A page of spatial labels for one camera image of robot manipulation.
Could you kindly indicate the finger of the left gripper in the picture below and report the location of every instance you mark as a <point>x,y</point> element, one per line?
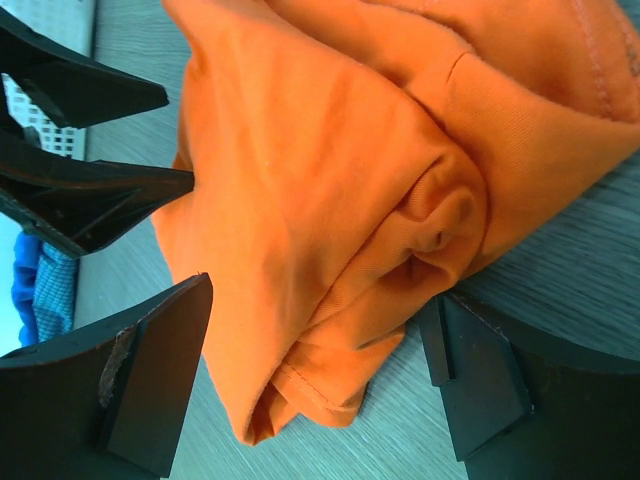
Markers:
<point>105,93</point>
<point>81,207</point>

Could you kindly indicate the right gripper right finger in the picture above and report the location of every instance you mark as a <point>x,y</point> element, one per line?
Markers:
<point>523,403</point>

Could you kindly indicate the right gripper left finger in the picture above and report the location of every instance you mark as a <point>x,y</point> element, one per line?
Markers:
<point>108,400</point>

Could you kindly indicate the orange t shirt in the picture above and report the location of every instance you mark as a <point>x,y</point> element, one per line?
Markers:
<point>354,159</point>

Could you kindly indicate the blue shirt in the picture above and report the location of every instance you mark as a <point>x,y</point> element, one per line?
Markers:
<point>27,250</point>

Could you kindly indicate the white plastic basket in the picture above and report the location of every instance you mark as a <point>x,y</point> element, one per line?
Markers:
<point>42,102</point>

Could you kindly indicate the blue white checkered cloth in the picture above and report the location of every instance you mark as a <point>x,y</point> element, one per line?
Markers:
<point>55,293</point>

